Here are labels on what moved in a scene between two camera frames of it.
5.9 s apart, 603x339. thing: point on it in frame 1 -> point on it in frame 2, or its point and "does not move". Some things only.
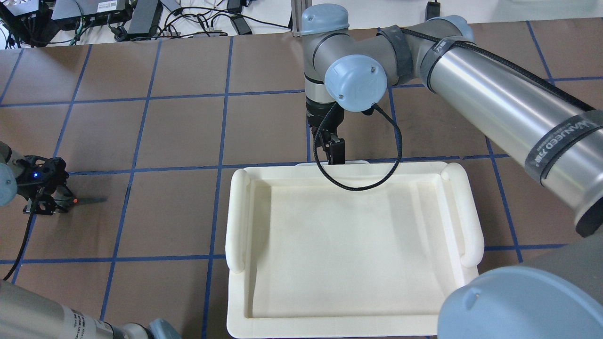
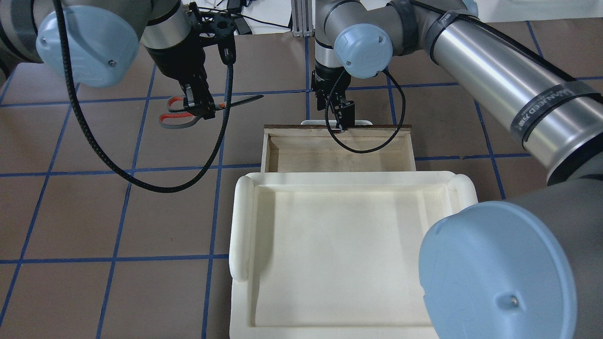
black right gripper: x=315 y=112 -> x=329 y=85
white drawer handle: x=347 y=163 -> x=333 y=122
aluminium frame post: x=297 y=8 does not move
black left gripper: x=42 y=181 -> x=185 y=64
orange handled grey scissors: x=85 y=200 -> x=219 y=106
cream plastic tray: x=306 y=260 does not move
